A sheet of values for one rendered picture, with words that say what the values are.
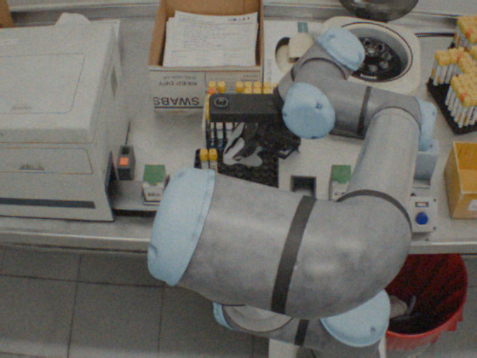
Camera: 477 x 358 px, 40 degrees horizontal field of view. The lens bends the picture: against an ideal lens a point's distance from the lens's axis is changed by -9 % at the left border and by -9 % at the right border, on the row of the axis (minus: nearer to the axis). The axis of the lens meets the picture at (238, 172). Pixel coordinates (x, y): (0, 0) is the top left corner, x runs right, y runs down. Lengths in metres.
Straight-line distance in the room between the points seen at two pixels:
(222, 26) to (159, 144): 0.34
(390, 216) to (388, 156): 0.14
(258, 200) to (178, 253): 0.09
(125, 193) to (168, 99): 0.26
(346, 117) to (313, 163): 0.52
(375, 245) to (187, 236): 0.17
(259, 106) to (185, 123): 0.42
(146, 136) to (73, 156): 0.32
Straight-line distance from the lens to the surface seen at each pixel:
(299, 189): 1.43
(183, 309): 2.28
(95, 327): 2.29
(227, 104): 1.15
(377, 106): 0.98
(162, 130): 1.55
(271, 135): 1.18
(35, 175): 1.33
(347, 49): 1.05
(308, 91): 0.97
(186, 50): 1.62
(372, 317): 1.02
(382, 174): 0.76
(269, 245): 0.61
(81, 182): 1.32
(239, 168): 1.44
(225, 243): 0.62
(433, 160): 1.44
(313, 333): 1.04
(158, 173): 1.34
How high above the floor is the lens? 2.05
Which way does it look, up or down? 54 degrees down
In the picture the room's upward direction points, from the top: 1 degrees counter-clockwise
